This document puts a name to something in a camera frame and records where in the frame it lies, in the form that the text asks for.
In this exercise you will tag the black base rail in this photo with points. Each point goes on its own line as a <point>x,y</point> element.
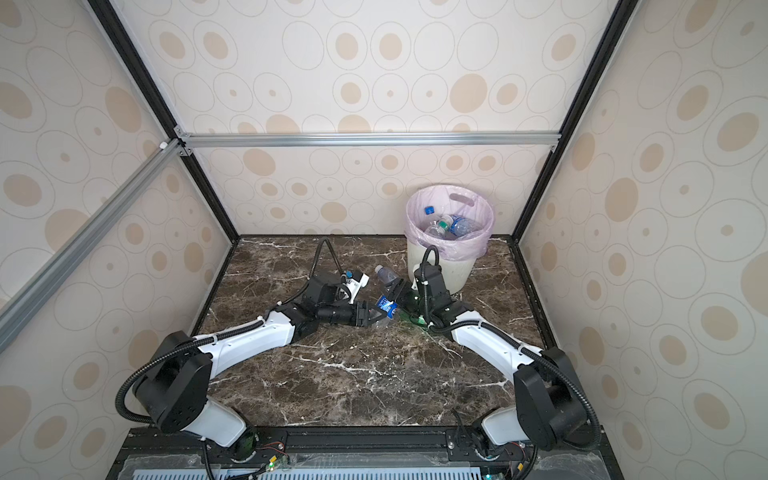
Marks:
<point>427,452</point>

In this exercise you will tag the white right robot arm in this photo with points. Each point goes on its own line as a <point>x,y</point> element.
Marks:
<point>551,407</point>

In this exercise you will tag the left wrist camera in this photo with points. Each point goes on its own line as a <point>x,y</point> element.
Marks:
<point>352,281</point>

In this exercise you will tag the small crushed bottle blue cap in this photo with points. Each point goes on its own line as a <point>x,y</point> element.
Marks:
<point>384,312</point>

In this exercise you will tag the pink bin liner bag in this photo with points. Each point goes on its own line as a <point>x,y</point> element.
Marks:
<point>449,200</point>

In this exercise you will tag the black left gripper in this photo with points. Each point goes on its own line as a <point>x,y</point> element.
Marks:
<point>360,312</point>

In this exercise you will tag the clear bottle purple tint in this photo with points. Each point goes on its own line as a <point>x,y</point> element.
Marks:
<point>386,276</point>

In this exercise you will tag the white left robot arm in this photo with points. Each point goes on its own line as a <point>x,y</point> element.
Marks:
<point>170,392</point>

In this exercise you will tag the horizontal aluminium rail back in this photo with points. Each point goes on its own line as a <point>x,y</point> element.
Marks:
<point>387,139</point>

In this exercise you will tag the aluminium rail left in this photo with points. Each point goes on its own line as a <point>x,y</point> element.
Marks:
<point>39,289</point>

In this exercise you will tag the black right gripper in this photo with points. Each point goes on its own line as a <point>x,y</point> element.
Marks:
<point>400,290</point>

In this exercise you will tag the white waste bin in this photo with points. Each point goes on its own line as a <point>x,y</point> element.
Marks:
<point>455,273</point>

